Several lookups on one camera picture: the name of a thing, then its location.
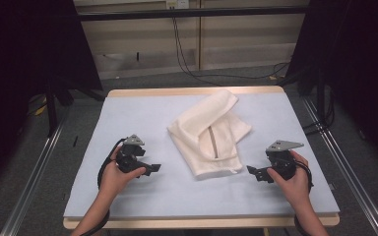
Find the light blue foam mat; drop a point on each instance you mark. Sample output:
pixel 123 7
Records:
pixel 164 196

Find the black stand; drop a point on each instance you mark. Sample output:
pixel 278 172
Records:
pixel 51 111
pixel 321 98

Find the black curtain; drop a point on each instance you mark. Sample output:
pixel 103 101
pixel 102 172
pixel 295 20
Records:
pixel 361 65
pixel 19 59

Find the person's right hand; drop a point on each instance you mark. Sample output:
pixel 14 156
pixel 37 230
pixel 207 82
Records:
pixel 293 190

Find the metal floor rail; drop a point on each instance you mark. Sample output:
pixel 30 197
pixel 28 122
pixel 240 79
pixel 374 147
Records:
pixel 36 177
pixel 344 167

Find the yellow tape piece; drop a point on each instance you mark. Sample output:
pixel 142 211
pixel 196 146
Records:
pixel 41 109

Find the white wall socket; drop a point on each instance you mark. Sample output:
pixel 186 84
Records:
pixel 177 4

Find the person's left hand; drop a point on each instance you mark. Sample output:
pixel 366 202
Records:
pixel 118 180

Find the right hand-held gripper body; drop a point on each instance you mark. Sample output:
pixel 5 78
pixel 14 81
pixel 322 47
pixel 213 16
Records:
pixel 280 160

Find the black horizontal bar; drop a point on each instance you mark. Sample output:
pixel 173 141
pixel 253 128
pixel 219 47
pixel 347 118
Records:
pixel 190 13

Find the small black floor object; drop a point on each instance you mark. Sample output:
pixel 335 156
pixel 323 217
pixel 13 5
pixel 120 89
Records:
pixel 75 141

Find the white cloth with beige stripe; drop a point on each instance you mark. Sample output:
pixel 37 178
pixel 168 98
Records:
pixel 206 137

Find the wooden table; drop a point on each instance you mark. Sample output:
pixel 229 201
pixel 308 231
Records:
pixel 190 90

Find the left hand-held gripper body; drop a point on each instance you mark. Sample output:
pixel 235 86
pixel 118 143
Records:
pixel 129 158

